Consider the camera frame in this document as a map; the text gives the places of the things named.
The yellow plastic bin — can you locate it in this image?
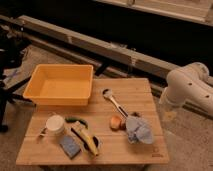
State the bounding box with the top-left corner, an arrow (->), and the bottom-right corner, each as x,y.
23,64 -> 93,106

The wooden block eraser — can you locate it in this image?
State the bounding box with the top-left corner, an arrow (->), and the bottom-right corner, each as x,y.
71,121 -> 87,141

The black tripod stand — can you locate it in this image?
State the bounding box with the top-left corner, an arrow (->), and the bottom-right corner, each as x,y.
0,26 -> 30,133

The small metal clip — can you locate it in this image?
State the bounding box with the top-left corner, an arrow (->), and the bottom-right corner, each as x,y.
37,127 -> 47,139

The orange peach fruit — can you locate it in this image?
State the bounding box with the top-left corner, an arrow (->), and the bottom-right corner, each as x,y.
110,116 -> 121,130

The green cucumber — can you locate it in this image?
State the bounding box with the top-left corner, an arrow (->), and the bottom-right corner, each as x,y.
65,117 -> 88,128

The white round container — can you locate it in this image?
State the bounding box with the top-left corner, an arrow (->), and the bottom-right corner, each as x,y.
46,115 -> 65,135

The crumpled blue cloth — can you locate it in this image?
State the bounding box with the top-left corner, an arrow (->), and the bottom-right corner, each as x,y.
126,116 -> 154,144

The yellow banana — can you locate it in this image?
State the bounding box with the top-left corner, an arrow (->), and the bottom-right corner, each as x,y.
81,129 -> 99,156

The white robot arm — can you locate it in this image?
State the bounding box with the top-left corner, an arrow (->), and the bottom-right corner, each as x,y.
159,62 -> 213,117

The blue sponge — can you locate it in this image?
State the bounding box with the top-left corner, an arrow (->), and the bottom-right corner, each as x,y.
60,136 -> 81,159

